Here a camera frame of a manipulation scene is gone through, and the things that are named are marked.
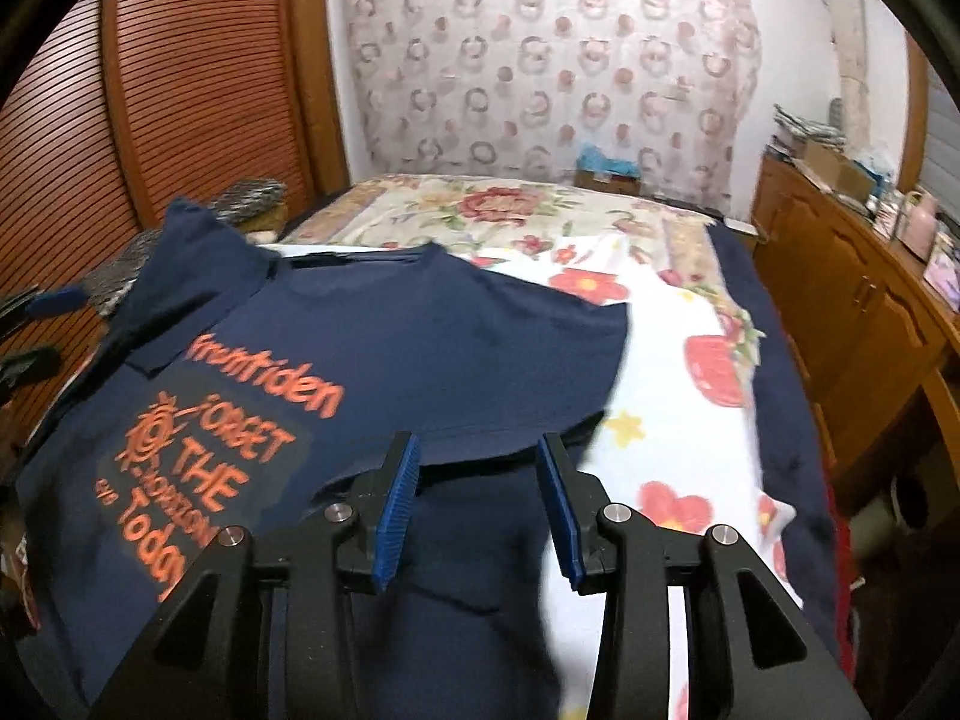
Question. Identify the stack of papers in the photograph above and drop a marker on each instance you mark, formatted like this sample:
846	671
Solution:
806	127

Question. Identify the cardboard box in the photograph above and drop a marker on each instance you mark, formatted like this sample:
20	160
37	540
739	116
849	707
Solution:
836	169

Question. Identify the white red-flowered blanket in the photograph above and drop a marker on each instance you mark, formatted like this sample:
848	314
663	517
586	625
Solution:
675	427

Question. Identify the black-white woven cushion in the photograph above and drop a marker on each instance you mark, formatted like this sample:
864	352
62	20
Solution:
247	199

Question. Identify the small brown box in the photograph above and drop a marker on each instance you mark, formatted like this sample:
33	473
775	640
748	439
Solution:
611	184

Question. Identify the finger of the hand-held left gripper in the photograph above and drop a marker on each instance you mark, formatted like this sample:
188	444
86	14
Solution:
30	365
54	301

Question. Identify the blue cloth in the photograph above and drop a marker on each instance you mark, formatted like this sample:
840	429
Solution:
604	161

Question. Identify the pink printed packet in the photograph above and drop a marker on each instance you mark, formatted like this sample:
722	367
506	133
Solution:
943	274

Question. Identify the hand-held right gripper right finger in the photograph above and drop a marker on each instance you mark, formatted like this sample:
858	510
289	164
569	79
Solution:
561	517

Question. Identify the wooden louvered wardrobe door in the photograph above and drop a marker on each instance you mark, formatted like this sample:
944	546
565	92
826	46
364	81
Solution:
187	90

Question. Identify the navy blanket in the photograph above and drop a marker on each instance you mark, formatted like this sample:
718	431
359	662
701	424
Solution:
780	405

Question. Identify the pink jug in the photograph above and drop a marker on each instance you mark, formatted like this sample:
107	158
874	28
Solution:
919	229

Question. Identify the red cloth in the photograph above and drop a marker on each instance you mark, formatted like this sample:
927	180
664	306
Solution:
841	577

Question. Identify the wooden sideboard cabinet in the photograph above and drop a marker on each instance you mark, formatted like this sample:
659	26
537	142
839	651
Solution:
840	277

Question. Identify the beige floral bedsheet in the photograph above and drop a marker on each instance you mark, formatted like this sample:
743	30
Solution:
487	202

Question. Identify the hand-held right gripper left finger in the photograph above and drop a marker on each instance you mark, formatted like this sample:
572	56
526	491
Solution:
394	517

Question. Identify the grey window blind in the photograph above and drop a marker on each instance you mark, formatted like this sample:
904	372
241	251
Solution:
943	150

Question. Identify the navy printed t-shirt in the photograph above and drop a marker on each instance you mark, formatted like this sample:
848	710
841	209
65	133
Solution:
450	352

